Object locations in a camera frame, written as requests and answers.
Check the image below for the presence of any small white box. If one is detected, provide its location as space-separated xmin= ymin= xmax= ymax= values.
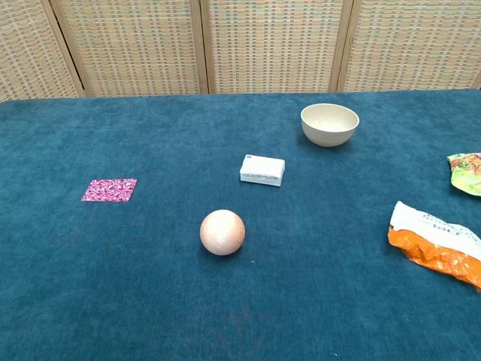
xmin=239 ymin=153 xmax=286 ymax=188

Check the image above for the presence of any cream bowl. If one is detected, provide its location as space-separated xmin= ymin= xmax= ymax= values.
xmin=300 ymin=102 xmax=361 ymax=148

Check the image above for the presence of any green snack bag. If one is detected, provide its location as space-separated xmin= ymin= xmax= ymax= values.
xmin=446 ymin=152 xmax=481 ymax=198

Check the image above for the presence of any peach foam ball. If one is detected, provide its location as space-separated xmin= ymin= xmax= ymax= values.
xmin=199 ymin=209 xmax=247 ymax=257

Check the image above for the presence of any woven folding screen panel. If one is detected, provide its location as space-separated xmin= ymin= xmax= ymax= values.
xmin=328 ymin=0 xmax=481 ymax=93
xmin=50 ymin=0 xmax=210 ymax=98
xmin=189 ymin=0 xmax=354 ymax=95
xmin=0 ymin=0 xmax=86 ymax=102

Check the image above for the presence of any teal table cloth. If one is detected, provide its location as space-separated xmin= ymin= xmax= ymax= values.
xmin=0 ymin=88 xmax=481 ymax=361

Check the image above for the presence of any orange and white snack bag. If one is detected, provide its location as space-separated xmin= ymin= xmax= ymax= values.
xmin=387 ymin=200 xmax=481 ymax=293

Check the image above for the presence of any pink patterned card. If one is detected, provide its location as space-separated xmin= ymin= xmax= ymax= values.
xmin=80 ymin=177 xmax=138 ymax=203

